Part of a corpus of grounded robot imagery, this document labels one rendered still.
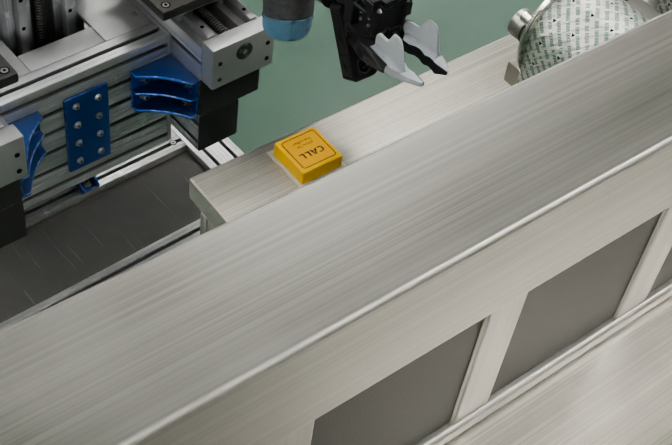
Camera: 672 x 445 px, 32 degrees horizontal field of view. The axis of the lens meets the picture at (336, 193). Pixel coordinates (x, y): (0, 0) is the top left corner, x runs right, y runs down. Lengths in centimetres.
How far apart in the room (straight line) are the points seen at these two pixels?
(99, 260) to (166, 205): 20
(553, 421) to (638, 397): 7
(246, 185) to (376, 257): 106
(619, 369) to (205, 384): 39
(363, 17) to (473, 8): 193
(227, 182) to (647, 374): 90
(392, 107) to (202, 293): 124
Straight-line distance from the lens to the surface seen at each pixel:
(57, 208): 250
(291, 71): 316
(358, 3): 155
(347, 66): 162
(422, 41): 156
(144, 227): 248
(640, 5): 150
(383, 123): 173
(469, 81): 183
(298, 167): 162
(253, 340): 53
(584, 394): 81
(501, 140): 64
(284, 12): 171
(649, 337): 86
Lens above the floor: 208
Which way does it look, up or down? 47 degrees down
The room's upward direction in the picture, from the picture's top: 9 degrees clockwise
